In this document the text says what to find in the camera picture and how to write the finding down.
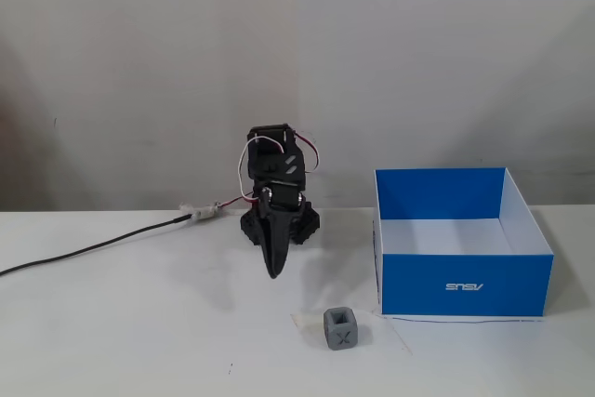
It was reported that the red white base wire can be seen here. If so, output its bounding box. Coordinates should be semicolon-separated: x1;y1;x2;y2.
217;193;259;210

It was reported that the red white wrist wire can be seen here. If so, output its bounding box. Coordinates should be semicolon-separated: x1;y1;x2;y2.
296;132;324;176

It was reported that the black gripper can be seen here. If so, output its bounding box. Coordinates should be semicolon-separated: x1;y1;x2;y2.
253;177;309;281

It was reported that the tape-wrapped cable connector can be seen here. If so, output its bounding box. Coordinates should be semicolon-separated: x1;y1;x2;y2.
178;201;224;223

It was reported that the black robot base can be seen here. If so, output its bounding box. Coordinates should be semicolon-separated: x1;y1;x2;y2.
238;201;323;248

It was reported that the blue and white cardboard box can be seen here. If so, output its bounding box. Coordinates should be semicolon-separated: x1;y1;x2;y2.
371;166;556;319

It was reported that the black power cable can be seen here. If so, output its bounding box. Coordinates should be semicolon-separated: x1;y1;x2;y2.
0;213;192;278

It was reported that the gray hollow cube block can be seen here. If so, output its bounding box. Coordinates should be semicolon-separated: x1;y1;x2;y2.
323;307;359;351

